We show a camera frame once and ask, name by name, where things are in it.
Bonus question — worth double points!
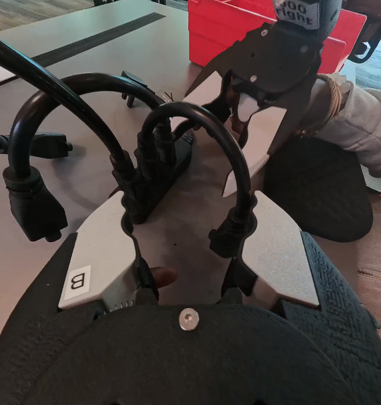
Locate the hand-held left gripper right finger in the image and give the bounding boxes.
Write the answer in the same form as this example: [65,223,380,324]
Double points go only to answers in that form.
[240,191,321,309]

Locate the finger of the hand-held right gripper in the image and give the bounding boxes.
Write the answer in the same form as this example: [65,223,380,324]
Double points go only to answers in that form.
[172,71,234,133]
[222,94,288,197]

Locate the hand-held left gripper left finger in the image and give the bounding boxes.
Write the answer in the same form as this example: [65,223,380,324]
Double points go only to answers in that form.
[58,191,144,313]

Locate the black power cord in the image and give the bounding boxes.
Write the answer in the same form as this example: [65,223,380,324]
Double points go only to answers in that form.
[0,30,141,206]
[2,72,176,242]
[136,101,258,258]

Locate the black power strip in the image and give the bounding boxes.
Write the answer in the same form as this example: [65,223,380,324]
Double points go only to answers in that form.
[120,71,194,225]

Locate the person's right forearm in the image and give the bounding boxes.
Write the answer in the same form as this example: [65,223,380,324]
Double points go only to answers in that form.
[292,71,381,179]

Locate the person's left hand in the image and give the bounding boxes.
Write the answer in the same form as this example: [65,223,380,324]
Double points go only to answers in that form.
[151,267,179,289]

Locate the red plastic bin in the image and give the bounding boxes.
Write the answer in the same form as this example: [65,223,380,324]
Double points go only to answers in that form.
[188,0,367,74]

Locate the dark brown object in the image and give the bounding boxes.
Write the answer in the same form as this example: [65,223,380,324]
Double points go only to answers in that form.
[342,0,381,64]

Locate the grey mesh object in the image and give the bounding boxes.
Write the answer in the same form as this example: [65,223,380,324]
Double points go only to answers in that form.
[361,164,381,194]

